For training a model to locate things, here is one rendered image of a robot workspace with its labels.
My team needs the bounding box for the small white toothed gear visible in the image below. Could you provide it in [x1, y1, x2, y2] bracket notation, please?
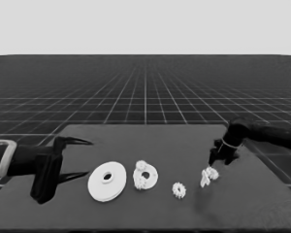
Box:
[135, 159, 148, 172]
[171, 182, 187, 200]
[133, 177, 147, 191]
[206, 166, 220, 182]

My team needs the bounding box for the large thick white disc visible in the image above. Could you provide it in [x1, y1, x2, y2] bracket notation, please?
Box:
[87, 160, 128, 203]

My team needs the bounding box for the white round carrier with pins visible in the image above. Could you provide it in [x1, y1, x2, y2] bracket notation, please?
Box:
[132, 161, 159, 191]

